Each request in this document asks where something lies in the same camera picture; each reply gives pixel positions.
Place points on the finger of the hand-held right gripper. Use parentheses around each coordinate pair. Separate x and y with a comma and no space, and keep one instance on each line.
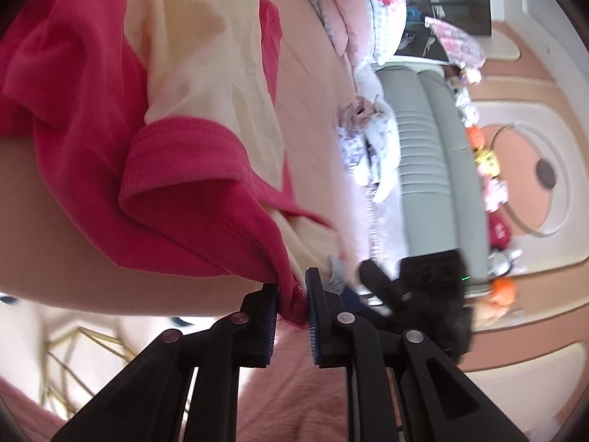
(379,285)

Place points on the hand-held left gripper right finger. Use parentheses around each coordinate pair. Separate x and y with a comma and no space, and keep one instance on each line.
(314,313)

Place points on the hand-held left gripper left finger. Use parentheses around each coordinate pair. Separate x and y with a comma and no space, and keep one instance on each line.
(271,327)

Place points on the pink and cream t-shirt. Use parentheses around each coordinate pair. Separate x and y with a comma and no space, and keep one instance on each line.
(184,101)

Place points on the orange plush toy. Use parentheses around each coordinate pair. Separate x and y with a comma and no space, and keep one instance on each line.
(476,138)
(504,291)

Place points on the red plush toy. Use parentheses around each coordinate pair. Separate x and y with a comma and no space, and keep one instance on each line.
(499,232)

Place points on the pink plush toy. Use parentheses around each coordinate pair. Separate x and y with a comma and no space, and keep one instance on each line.
(496,193)

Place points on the white cartoon print pillow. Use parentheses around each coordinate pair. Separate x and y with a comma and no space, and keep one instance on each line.
(379,165)

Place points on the grey padded headboard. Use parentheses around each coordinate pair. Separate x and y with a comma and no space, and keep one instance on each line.
(428,170)

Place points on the yellow plush toy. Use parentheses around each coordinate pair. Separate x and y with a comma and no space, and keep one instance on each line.
(487,161)

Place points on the round ceiling lamp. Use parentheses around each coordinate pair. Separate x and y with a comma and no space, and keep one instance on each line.
(546,173)

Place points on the white plush toy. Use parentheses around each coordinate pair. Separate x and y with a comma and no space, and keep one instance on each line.
(464,101)

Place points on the small doll figure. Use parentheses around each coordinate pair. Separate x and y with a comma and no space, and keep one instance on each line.
(471,75)

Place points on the pink floral cloth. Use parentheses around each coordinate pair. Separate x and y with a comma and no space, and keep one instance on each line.
(455,39)

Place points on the pink checked folded duvet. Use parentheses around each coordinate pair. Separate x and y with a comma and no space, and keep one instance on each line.
(363,14)

